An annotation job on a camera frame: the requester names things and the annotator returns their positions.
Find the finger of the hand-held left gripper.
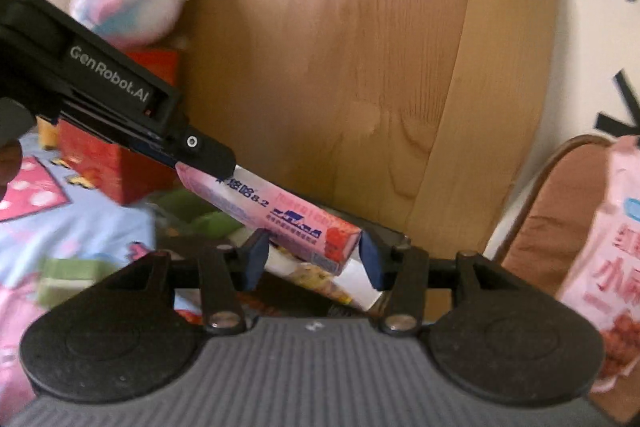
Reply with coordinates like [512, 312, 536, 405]
[171, 124, 237, 176]

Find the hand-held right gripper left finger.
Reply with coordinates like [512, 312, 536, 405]
[120, 229, 273, 334]

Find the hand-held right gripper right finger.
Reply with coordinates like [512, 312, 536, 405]
[358, 231, 516, 334]

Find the black box with sheep picture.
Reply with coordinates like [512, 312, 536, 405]
[240, 207, 417, 323]

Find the pink snack box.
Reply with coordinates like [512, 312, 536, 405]
[175, 161, 364, 279]

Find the person's left hand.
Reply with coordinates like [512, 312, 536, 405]
[0, 139, 24, 202]

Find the white snack box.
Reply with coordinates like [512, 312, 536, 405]
[262, 247, 382, 314]

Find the green snack packet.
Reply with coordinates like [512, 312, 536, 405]
[154, 188, 242, 239]

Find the yellow plush toy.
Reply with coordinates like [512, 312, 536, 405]
[37, 117, 62, 152]

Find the red gift bag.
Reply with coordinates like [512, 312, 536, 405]
[56, 47, 195, 206]

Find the printed cartoon bed sheet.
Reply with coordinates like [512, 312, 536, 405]
[0, 131, 168, 410]

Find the wooden headboard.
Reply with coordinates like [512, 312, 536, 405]
[107, 0, 559, 269]

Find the green snack box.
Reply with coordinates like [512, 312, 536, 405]
[37, 257, 122, 309]

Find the brown seat mat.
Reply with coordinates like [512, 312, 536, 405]
[499, 134, 620, 299]

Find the pink snack bag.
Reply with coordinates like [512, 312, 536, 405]
[554, 134, 640, 394]

